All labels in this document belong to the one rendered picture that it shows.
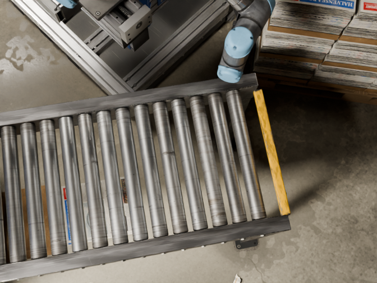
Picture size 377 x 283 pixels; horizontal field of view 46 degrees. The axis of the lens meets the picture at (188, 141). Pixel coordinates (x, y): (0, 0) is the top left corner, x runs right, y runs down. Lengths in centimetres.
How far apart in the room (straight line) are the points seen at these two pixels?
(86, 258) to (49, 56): 140
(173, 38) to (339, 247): 133
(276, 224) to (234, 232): 14
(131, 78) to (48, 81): 53
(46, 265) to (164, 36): 130
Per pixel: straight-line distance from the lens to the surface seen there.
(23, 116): 161
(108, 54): 229
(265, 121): 152
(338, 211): 240
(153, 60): 223
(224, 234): 146
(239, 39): 125
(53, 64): 256
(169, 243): 145
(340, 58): 212
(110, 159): 150
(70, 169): 152
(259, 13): 132
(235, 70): 134
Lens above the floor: 225
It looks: 75 degrees down
